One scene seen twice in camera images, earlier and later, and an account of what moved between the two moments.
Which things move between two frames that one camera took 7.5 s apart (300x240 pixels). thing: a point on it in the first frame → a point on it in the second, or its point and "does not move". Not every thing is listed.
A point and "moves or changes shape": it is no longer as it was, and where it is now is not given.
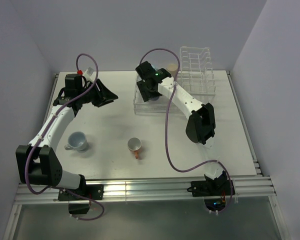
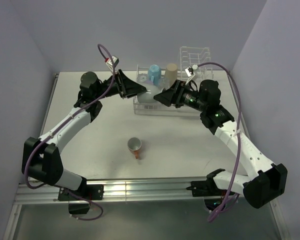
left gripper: x=104 y=96 → x=128 y=88
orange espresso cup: x=134 y=144 does not move
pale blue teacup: x=77 y=140 moves or changes shape
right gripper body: x=146 y=93 → x=182 y=89
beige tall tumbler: x=173 y=69 does not move
